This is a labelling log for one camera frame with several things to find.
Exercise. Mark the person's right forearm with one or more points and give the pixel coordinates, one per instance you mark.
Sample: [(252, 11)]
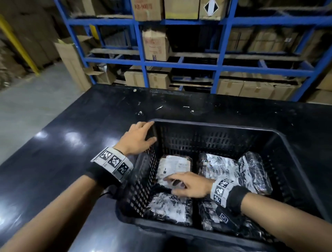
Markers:
[(288, 220)]

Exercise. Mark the plastic-wrapped black packet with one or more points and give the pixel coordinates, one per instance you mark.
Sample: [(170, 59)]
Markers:
[(220, 164), (212, 218), (170, 207), (255, 168)]

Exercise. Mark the yellow metal post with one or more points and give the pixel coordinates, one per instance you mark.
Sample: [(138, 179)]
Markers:
[(15, 41)]

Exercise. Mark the group of brown cardboard boxes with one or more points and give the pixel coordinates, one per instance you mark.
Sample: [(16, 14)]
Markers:
[(155, 44)]

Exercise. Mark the person's left forearm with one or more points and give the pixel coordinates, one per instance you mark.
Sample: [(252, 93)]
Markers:
[(51, 218)]

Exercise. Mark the plastic-wrapped packet plain white label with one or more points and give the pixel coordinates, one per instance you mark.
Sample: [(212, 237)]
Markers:
[(173, 164)]

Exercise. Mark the left marker-patterned wrist band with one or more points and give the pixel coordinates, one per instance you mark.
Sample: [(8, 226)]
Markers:
[(112, 166)]

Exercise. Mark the person's right thumb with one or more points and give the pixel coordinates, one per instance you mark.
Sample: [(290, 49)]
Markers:
[(179, 187)]

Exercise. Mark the person's left thumb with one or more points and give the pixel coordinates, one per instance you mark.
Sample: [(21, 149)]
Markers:
[(151, 142)]

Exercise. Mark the wall of stacked brown cartons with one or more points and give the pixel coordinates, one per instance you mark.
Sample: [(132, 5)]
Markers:
[(28, 39)]

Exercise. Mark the black plastic mesh crate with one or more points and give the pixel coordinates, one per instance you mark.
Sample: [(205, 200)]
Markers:
[(290, 161)]

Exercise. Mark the marker-patterned wrist band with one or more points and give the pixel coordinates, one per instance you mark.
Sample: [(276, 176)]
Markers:
[(112, 166), (225, 193)]

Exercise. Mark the blue metal shelf rack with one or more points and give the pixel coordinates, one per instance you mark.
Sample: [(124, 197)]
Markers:
[(181, 65)]

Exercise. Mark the person's right hand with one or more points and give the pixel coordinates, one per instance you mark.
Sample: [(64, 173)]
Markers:
[(195, 184)]

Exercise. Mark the person's left hand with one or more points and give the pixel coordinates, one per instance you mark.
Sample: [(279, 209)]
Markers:
[(132, 141)]

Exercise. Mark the tall open cardboard carton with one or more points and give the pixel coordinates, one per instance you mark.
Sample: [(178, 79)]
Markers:
[(71, 59)]

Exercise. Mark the right marker-patterned wrist band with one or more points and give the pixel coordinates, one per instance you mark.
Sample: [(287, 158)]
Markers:
[(225, 193)]

